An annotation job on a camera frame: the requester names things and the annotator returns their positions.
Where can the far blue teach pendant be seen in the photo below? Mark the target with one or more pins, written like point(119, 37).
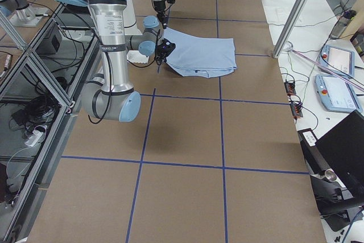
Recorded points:
point(339, 60)

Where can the black laptop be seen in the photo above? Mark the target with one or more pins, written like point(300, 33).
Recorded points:
point(342, 149)

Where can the grey water bottle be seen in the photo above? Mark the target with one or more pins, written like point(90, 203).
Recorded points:
point(342, 24)

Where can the white power strip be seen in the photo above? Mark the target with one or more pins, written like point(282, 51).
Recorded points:
point(35, 137)

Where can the aluminium frame rack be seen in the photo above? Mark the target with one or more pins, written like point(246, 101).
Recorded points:
point(41, 90)

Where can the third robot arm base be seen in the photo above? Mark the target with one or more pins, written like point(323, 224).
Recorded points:
point(24, 14)

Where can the aluminium frame post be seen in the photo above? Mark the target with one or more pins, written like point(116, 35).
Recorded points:
point(288, 27)

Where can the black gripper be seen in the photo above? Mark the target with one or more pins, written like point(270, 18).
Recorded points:
point(160, 54)
point(160, 7)

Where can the light blue t-shirt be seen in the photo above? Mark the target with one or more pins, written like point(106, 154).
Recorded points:
point(203, 57)

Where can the blue teach pendant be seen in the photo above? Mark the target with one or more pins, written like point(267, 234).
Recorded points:
point(336, 95)
point(339, 60)

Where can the near blue teach pendant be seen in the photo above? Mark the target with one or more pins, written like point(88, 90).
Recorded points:
point(336, 95)

